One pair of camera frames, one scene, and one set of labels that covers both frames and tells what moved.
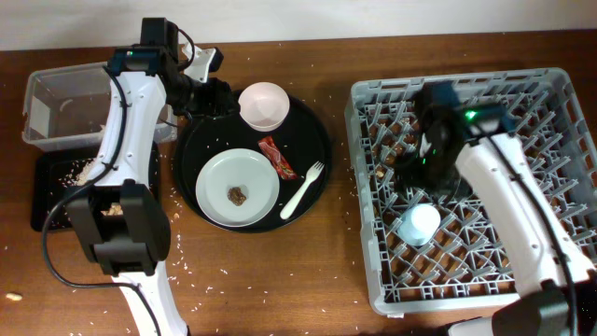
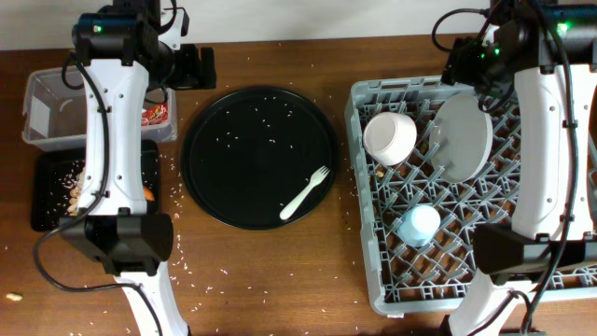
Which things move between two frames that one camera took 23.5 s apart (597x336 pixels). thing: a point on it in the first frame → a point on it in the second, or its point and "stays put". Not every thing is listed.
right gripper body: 434,177 → 472,66
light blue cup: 419,224 stays put
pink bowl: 264,105 → 390,137
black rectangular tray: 48,172 stays put
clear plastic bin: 66,105 stays put
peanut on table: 14,297 stays put
